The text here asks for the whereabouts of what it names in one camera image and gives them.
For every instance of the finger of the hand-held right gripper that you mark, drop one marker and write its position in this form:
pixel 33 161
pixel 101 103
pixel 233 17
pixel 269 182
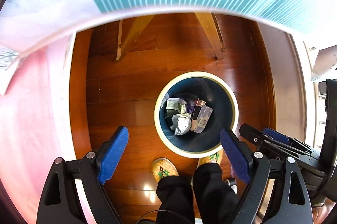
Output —
pixel 254 138
pixel 276 135

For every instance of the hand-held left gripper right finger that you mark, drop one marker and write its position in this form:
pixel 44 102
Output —
pixel 234 152

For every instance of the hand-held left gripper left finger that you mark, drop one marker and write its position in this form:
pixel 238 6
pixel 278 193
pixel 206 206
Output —
pixel 113 152

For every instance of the dark blue cream-rimmed bin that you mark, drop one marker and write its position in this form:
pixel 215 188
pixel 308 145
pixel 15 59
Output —
pixel 223 113

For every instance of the white blue carton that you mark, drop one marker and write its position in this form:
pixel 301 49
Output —
pixel 202 116

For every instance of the white paper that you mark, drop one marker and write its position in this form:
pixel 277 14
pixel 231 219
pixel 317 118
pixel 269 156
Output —
pixel 183 123

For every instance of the purple plastic bag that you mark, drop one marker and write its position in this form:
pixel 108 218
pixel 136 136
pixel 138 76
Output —
pixel 190 107

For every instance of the dark green box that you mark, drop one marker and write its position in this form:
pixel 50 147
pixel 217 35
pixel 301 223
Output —
pixel 173 108

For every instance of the person's right hand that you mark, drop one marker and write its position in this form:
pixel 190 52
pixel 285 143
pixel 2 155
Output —
pixel 326 214

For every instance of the yellow knit slipper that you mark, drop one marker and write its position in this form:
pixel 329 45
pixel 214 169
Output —
pixel 210 158
pixel 164 168

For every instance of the small black white roller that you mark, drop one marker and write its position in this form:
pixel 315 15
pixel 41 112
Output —
pixel 232 183

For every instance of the person's right leg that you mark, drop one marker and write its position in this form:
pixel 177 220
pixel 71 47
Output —
pixel 213 192

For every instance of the pink bed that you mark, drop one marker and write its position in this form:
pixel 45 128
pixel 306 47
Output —
pixel 34 134

